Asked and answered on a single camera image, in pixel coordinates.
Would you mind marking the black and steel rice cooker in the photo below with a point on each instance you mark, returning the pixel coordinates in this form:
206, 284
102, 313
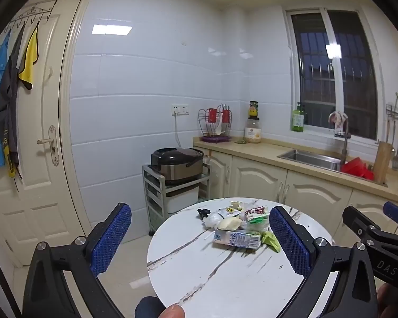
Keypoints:
175, 165

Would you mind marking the pale yellow lump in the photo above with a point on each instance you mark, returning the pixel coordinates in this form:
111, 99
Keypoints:
229, 223

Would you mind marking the yellow cloth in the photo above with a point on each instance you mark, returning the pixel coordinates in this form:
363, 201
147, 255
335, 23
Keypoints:
29, 59

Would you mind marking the white and yellow yeast packet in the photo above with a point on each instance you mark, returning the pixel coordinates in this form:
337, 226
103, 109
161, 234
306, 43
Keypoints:
230, 210

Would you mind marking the steel faucet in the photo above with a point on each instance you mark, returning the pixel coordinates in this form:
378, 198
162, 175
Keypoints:
344, 149

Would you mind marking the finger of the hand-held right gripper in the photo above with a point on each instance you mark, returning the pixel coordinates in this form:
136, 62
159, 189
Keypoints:
356, 220
396, 212

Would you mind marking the red chopstick holder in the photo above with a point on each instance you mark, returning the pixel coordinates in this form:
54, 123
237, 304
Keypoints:
212, 115
225, 116

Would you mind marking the green wrapper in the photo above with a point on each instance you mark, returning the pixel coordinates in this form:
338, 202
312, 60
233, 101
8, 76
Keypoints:
272, 241

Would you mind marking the white spoon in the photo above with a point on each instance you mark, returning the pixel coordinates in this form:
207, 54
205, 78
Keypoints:
219, 128

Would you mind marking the wooden cutting board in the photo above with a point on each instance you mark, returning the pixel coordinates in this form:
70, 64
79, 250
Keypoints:
383, 162

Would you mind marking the purple drip tray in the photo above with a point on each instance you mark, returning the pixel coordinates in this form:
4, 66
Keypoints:
215, 138

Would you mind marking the blue and white milk carton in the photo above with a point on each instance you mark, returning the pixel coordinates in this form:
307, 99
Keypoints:
235, 238

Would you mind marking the steel sink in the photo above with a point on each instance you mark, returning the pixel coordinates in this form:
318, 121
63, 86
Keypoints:
305, 157

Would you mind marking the dark grey apron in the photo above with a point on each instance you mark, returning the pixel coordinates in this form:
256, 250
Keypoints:
6, 99

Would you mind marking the cream kitchen cabinet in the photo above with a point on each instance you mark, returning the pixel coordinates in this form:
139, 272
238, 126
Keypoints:
258, 179

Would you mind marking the white storage box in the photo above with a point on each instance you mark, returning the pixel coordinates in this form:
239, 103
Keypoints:
182, 200

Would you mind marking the cream panel door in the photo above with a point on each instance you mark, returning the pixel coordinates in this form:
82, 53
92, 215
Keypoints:
39, 188

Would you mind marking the red checkered sauce sachet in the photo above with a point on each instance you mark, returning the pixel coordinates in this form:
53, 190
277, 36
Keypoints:
255, 212

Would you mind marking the white over-door hook rack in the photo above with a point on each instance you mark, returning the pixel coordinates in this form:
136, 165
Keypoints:
33, 11

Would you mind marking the red plastic bag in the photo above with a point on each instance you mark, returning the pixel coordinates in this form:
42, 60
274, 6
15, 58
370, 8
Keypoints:
356, 169

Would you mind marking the person's left hand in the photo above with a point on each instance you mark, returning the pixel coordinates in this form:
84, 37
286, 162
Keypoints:
174, 312

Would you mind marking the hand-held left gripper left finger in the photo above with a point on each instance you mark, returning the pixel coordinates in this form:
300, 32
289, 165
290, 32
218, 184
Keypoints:
111, 238

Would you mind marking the knotted white plastic bag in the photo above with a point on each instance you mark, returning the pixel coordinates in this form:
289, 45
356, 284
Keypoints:
212, 220

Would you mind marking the white wall socket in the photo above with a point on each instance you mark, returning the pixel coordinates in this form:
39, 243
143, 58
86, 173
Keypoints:
180, 109

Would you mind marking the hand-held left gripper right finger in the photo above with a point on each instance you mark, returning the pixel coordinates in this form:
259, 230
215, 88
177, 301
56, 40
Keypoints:
290, 241

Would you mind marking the green soap bottle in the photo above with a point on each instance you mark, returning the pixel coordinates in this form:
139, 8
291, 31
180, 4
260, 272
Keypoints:
297, 119

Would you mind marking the person's right hand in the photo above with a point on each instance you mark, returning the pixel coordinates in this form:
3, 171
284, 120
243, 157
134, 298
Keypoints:
386, 303

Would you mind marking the dark blue clothing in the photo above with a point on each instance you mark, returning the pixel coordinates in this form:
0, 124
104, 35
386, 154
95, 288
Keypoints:
147, 308

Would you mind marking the small black item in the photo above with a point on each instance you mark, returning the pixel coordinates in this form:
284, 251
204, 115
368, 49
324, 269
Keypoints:
203, 212

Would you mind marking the white-framed window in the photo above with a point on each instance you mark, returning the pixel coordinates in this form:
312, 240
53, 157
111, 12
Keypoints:
318, 73

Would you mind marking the pink white cloth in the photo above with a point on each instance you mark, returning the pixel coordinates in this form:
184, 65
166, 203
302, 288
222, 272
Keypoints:
338, 119

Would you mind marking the large white-lid jar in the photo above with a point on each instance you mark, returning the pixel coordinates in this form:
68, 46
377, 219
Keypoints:
253, 132

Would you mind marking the grey storage cart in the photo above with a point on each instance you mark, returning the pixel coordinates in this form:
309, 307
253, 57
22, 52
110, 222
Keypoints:
152, 198

